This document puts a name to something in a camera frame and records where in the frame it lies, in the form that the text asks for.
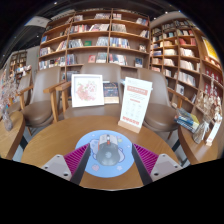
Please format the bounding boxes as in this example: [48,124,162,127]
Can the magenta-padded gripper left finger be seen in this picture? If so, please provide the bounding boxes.
[40,143,92,186]

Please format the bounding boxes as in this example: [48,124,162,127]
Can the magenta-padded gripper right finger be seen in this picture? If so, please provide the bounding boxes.
[131,143,184,186]

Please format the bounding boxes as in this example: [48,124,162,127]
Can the grey and white computer mouse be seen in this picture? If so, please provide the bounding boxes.
[95,133,121,167]

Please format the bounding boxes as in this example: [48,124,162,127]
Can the round light blue mouse pad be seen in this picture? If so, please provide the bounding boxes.
[75,129,135,179]

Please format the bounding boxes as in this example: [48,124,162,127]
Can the brown padded wooden armchair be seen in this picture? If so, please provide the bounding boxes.
[54,63,126,121]
[16,66,68,134]
[136,68,188,139]

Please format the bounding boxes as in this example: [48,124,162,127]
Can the stack of books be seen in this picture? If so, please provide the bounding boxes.
[173,107,200,134]

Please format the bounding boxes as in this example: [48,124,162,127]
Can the white red sign, wooden base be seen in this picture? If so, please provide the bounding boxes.
[117,76,154,134]

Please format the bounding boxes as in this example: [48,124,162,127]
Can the glass vase with dried flowers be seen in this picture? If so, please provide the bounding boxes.
[192,74,223,145]

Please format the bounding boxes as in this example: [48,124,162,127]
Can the white framed flower picture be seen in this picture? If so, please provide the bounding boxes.
[70,73,105,108]

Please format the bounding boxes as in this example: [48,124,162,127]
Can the small white table sign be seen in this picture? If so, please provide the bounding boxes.
[205,120,222,147]

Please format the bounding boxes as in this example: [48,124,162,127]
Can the dark book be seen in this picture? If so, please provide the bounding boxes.
[102,81,120,105]

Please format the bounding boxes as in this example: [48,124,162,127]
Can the curved wooden bookshelf with books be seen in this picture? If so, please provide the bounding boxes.
[149,19,224,114]

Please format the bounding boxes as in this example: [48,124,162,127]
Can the small distant wooden bookshelf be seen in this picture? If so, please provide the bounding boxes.
[8,49,28,78]

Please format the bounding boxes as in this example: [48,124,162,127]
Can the wide wooden bookshelf with books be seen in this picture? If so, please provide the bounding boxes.
[37,9,151,83]

